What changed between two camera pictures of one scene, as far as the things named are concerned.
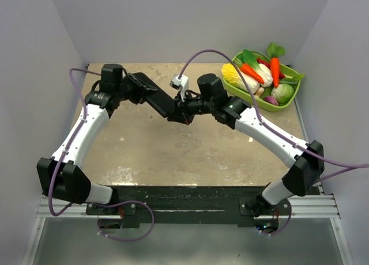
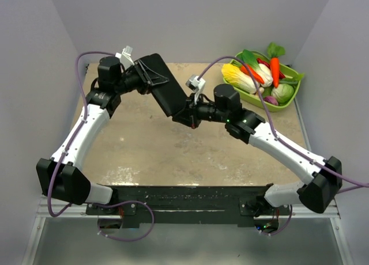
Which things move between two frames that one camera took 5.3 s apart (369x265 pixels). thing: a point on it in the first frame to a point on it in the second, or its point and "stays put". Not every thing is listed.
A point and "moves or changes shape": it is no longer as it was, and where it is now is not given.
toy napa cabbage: x=230 y=75 stays put
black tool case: x=161 y=99 moves or changes shape
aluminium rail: x=324 y=206 stays put
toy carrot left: x=249 y=71 stays put
